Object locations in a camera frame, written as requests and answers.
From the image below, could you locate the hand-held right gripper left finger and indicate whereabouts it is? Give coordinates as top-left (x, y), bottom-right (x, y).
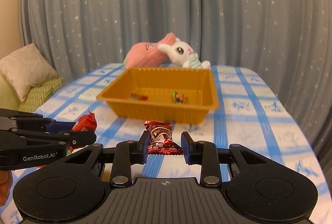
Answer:
top-left (56, 131), bottom-right (151, 181)

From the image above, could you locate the pink plush toy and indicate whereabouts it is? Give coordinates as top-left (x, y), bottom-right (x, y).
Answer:
top-left (123, 33), bottom-right (177, 69)

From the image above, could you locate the light green sofa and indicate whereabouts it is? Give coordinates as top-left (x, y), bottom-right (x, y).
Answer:
top-left (0, 74), bottom-right (22, 111)

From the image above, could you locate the dark red patterned snack packet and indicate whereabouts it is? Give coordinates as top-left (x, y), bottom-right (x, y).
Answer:
top-left (144, 120), bottom-right (183, 156)

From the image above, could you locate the blue checked tablecloth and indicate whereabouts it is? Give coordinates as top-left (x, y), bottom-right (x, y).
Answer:
top-left (0, 63), bottom-right (319, 224)

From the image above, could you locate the bright red snack packet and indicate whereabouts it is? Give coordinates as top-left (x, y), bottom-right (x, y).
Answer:
top-left (69, 111), bottom-right (97, 148)

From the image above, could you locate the grey star-print curtain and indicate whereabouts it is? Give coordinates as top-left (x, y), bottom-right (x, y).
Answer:
top-left (18, 0), bottom-right (332, 153)

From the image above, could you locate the person's left hand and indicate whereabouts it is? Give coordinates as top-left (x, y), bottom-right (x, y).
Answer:
top-left (0, 171), bottom-right (12, 205)

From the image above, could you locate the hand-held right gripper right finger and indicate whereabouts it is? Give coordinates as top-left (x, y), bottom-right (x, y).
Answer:
top-left (181, 131), bottom-right (275, 180)

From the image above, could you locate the beige pillow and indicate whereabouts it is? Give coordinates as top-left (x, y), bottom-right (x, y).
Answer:
top-left (0, 43), bottom-right (58, 103)

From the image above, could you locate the small red green candy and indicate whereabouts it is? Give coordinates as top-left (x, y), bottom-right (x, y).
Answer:
top-left (130, 93), bottom-right (149, 101)

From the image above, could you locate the orange plastic tray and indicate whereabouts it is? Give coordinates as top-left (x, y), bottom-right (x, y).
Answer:
top-left (96, 68), bottom-right (219, 125)

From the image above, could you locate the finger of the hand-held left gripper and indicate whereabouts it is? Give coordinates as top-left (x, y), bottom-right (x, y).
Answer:
top-left (0, 109), bottom-right (78, 134)
top-left (0, 129), bottom-right (97, 149)

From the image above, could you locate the green patterned cushion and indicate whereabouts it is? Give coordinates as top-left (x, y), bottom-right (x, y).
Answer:
top-left (19, 77), bottom-right (64, 112)

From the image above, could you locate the small dark multicoloured candy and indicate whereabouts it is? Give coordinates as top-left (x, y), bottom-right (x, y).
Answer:
top-left (172, 90), bottom-right (188, 104)

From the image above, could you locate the white bunny plush toy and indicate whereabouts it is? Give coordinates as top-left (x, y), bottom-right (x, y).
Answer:
top-left (158, 38), bottom-right (211, 70)

